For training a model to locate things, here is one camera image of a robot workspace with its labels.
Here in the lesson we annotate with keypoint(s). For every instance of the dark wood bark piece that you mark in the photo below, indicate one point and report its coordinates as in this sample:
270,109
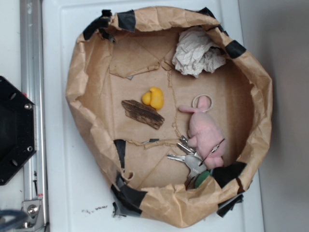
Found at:
143,113

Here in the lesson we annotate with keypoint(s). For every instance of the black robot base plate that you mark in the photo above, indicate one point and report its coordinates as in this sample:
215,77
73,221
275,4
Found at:
17,131

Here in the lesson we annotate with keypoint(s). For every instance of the green round tag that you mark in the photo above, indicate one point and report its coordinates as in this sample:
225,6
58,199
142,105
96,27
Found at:
201,178

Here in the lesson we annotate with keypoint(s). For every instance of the silver key bunch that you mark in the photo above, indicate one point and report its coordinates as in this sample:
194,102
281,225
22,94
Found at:
191,159

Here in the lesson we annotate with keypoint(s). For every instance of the metal corner bracket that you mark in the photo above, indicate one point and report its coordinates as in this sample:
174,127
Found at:
34,220

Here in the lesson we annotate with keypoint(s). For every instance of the brown paper bag basket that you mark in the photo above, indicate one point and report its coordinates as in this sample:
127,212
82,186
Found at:
120,57

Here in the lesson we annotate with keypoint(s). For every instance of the white paper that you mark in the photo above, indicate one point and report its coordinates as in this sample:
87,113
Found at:
197,52

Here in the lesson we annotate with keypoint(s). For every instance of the pink plush toy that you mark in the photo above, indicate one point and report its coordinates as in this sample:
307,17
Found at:
204,135

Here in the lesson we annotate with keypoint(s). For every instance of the yellow rubber duck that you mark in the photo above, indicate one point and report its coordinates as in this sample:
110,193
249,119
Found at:
154,98

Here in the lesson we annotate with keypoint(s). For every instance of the aluminium frame rail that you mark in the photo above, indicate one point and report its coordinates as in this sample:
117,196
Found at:
32,84

